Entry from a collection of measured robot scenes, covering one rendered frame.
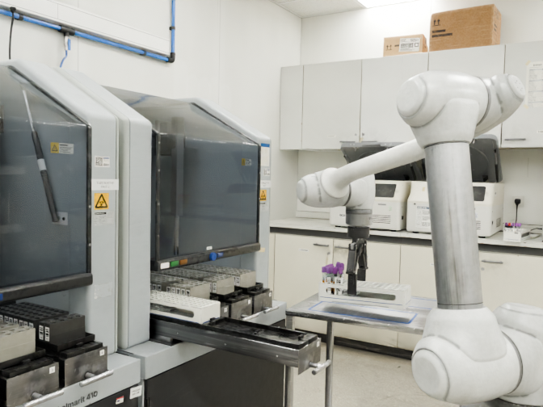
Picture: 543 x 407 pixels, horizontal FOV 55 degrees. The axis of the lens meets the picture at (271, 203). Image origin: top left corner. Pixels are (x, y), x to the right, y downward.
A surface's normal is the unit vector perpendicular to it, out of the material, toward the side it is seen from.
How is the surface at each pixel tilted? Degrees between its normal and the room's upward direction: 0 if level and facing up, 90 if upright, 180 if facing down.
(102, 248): 90
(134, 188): 90
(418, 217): 90
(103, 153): 90
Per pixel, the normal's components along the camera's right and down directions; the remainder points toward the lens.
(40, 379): 0.85, 0.04
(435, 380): -0.90, 0.10
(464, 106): 0.44, -0.01
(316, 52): -0.52, 0.04
